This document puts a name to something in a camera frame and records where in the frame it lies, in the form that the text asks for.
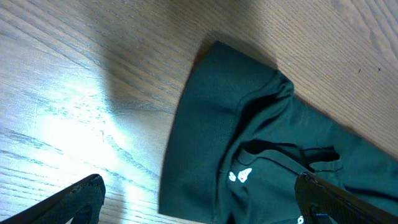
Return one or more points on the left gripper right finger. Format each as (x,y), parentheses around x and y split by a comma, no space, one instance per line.
(323,203)

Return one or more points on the black t-shirt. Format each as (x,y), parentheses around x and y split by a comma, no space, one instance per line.
(240,139)

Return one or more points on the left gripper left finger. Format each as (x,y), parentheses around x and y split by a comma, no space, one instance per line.
(78,203)

